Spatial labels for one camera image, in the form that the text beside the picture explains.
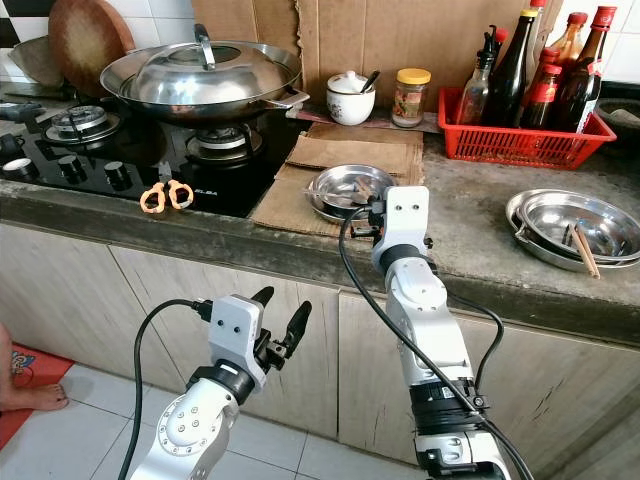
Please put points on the domed steel wok lid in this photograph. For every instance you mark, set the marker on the domed steel wok lid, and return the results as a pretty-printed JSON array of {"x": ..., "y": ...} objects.
[{"x": 205, "y": 85}]

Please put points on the light wooden utensil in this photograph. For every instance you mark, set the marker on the light wooden utensil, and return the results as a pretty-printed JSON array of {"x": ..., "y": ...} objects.
[{"x": 362, "y": 188}]

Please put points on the round brown wooden cutting board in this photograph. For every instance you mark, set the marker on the round brown wooden cutting board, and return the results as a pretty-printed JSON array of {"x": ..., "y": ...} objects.
[{"x": 85, "y": 40}]

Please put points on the clear bottle with black cap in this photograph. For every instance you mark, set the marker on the clear bottle with black cap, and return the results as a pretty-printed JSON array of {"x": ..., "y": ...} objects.
[{"x": 473, "y": 95}]

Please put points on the wooden chopstick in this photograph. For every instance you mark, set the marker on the wooden chopstick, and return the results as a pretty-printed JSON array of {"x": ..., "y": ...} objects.
[
  {"x": 588, "y": 250},
  {"x": 580, "y": 253}
]

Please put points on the amber bottle with red cap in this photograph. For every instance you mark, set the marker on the amber bottle with red cap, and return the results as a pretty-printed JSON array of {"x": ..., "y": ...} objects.
[{"x": 568, "y": 42}]

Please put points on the flat brown cardboard mat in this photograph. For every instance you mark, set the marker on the flat brown cardboard mat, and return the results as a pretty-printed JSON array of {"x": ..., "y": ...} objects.
[{"x": 285, "y": 200}]

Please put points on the tall dark yellow capped bottle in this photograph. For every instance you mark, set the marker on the tall dark yellow capped bottle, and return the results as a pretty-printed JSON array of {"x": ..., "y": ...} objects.
[{"x": 510, "y": 80}]

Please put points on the dark condiment spoon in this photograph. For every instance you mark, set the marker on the dark condiment spoon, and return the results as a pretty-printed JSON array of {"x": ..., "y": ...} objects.
[{"x": 371, "y": 80}]

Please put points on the glass jar with yellow lid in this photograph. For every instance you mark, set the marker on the glass jar with yellow lid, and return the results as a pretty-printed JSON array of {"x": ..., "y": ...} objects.
[{"x": 410, "y": 100}]

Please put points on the round steel gas burner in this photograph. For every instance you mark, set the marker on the round steel gas burner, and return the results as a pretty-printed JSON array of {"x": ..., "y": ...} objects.
[
  {"x": 82, "y": 122},
  {"x": 225, "y": 145}
]

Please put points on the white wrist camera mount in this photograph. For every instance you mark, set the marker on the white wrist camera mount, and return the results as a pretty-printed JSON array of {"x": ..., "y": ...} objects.
[
  {"x": 235, "y": 330},
  {"x": 405, "y": 220}
]

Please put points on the person's bare foot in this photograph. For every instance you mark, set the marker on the person's bare foot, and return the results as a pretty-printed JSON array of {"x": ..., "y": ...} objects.
[{"x": 40, "y": 398}]

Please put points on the red floor mat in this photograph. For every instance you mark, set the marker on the red floor mat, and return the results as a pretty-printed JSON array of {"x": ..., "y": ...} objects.
[{"x": 40, "y": 365}]

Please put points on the large steel wok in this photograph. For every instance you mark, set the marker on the large steel wok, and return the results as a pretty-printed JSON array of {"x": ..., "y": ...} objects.
[{"x": 170, "y": 108}]

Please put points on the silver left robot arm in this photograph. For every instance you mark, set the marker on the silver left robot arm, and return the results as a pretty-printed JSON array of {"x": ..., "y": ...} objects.
[{"x": 185, "y": 430}]

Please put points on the grey metal bowl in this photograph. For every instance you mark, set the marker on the grey metal bowl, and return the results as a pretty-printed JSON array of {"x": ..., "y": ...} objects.
[{"x": 30, "y": 60}]

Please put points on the upright brown cardboard sheet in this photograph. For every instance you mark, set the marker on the upright brown cardboard sheet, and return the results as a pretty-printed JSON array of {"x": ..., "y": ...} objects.
[{"x": 380, "y": 35}]

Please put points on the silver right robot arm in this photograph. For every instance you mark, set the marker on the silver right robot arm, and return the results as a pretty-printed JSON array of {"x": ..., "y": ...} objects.
[{"x": 435, "y": 320}]

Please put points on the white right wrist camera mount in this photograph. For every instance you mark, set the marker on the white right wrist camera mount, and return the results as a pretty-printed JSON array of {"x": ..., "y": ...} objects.
[{"x": 405, "y": 220}]

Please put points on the black stove knob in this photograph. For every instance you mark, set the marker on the black stove knob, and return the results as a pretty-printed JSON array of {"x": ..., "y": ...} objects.
[
  {"x": 20, "y": 168},
  {"x": 73, "y": 168},
  {"x": 120, "y": 175}
]

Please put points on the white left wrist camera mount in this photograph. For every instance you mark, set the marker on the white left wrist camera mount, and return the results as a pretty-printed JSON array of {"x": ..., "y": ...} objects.
[{"x": 235, "y": 330}]

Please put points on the dark labelled red capped bottle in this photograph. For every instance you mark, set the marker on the dark labelled red capped bottle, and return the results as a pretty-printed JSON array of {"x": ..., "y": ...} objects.
[{"x": 585, "y": 95}]

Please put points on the white ceramic condiment jar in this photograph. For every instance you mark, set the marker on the white ceramic condiment jar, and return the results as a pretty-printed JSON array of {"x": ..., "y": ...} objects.
[{"x": 350, "y": 105}]

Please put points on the black glass gas stove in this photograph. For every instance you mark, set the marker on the black glass gas stove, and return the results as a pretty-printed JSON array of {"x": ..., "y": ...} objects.
[{"x": 140, "y": 150}]

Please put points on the small red capped sauce bottle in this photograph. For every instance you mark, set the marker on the small red capped sauce bottle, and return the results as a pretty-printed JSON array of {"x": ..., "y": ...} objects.
[{"x": 540, "y": 100}]

